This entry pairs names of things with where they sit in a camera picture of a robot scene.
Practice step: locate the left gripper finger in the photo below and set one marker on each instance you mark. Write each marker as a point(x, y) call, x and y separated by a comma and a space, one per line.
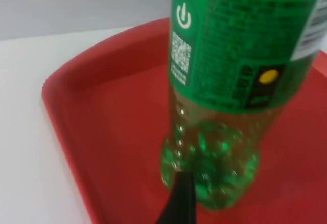
point(180, 203)

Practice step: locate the green plastic bottle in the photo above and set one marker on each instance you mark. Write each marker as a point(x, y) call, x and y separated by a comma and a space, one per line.
point(230, 68)

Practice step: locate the red tray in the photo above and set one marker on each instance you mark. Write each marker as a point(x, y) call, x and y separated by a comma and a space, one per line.
point(115, 132)

